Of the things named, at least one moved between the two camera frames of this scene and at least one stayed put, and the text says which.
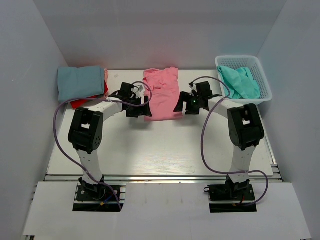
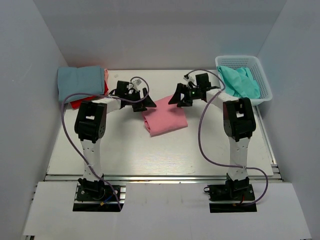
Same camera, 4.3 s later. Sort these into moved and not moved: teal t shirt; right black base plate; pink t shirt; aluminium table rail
Moved: pink t shirt
Not moved: teal t shirt; aluminium table rail; right black base plate
